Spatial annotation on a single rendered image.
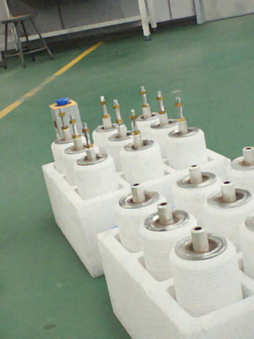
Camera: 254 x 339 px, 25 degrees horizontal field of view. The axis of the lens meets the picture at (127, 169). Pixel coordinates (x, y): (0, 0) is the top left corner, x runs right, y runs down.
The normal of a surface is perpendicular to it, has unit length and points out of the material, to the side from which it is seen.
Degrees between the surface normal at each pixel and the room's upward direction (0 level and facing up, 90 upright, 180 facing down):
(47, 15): 90
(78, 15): 90
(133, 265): 0
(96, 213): 90
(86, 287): 0
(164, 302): 0
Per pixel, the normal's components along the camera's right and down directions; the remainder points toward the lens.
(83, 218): 0.33, 0.25
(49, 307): -0.19, -0.93
